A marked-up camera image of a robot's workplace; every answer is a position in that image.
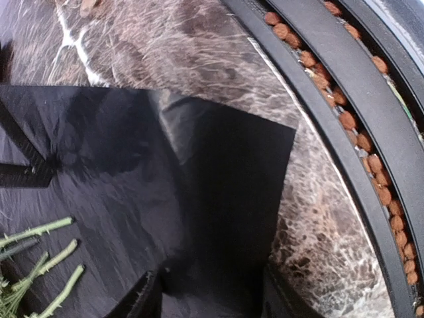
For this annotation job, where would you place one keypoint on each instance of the black front table rail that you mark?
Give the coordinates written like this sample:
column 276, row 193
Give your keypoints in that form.
column 359, row 87

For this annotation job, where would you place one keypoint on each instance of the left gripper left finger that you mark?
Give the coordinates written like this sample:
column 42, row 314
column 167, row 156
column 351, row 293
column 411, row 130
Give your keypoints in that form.
column 144, row 300

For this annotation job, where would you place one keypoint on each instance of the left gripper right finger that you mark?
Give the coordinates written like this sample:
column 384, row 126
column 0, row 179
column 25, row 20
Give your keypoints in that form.
column 280, row 300

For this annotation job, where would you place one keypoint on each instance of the black wrapping paper sheet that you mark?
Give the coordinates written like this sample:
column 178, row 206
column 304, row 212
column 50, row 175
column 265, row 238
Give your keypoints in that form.
column 185, row 188

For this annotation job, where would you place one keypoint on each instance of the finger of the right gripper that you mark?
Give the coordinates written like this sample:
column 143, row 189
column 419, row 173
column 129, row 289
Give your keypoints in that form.
column 26, row 161

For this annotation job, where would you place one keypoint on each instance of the white pink flower bunch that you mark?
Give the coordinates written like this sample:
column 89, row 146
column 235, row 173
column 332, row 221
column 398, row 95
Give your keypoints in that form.
column 12, row 294

